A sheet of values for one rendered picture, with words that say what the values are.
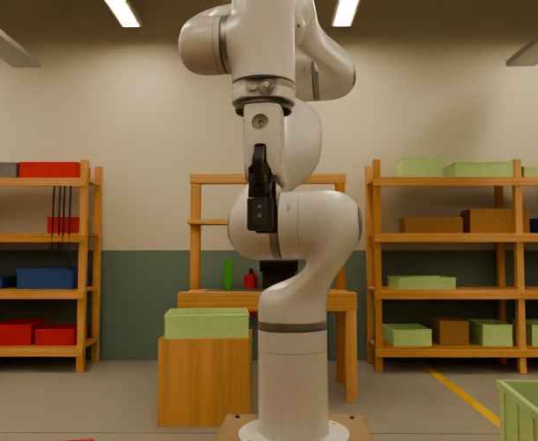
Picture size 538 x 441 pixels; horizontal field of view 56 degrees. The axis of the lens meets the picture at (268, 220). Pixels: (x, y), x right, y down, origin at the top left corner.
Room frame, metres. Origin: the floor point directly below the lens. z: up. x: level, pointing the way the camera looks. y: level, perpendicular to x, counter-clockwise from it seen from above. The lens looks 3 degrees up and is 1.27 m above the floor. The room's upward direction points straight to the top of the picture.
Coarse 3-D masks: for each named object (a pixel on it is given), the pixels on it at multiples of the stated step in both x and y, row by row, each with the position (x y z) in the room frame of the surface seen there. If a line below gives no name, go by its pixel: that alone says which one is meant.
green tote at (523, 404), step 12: (504, 384) 1.18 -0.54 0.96; (516, 384) 1.21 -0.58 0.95; (528, 384) 1.21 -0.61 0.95; (504, 396) 1.17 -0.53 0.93; (516, 396) 1.09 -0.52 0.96; (528, 396) 1.21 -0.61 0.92; (504, 408) 1.17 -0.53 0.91; (516, 408) 1.09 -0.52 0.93; (528, 408) 1.02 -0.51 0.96; (504, 420) 1.17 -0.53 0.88; (516, 420) 1.11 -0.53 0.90; (528, 420) 1.04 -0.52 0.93; (504, 432) 1.18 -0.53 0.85; (516, 432) 1.11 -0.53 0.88; (528, 432) 1.04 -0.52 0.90
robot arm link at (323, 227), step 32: (288, 192) 0.88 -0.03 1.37; (320, 192) 0.87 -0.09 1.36; (288, 224) 0.84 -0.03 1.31; (320, 224) 0.83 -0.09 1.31; (352, 224) 0.84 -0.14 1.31; (288, 256) 0.88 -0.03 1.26; (320, 256) 0.83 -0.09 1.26; (288, 288) 0.85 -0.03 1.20; (320, 288) 0.85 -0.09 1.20; (288, 320) 0.84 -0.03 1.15; (320, 320) 0.86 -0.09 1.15
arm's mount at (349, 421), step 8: (232, 416) 1.01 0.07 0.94; (240, 416) 1.01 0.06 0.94; (248, 416) 1.01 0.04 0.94; (256, 416) 1.01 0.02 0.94; (336, 416) 1.01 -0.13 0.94; (344, 416) 1.01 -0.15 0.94; (352, 416) 0.99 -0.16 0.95; (360, 416) 1.00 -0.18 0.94; (224, 424) 0.96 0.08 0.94; (232, 424) 0.96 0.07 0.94; (240, 424) 0.96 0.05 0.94; (344, 424) 0.96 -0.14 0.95; (352, 424) 0.96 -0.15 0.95; (360, 424) 0.96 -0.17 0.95; (224, 432) 0.92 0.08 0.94; (232, 432) 0.92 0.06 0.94; (352, 432) 0.91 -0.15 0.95; (360, 432) 0.91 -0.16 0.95; (368, 432) 0.91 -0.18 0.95; (216, 440) 0.88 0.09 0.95; (224, 440) 0.88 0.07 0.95; (232, 440) 0.88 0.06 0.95; (352, 440) 0.87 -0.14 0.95; (360, 440) 0.87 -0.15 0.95; (368, 440) 0.87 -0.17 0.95
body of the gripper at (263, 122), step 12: (240, 108) 0.65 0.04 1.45; (252, 108) 0.63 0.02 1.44; (264, 108) 0.62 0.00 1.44; (276, 108) 0.62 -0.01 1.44; (288, 108) 0.66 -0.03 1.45; (252, 120) 0.62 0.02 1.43; (264, 120) 0.63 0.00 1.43; (276, 120) 0.62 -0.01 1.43; (252, 132) 0.62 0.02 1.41; (264, 132) 0.62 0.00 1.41; (276, 132) 0.62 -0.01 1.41; (252, 144) 0.62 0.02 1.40; (276, 144) 0.62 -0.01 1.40; (252, 156) 0.62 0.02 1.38; (276, 156) 0.62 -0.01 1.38; (264, 168) 0.63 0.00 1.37; (276, 168) 0.62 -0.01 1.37; (276, 180) 0.67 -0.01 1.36
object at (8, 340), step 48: (96, 192) 5.73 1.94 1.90; (0, 240) 5.26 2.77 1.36; (48, 240) 5.26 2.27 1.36; (96, 240) 5.73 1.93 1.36; (0, 288) 5.37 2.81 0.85; (48, 288) 5.33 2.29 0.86; (96, 288) 5.68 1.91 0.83; (0, 336) 5.34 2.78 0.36; (48, 336) 5.34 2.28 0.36; (96, 336) 5.73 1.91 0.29
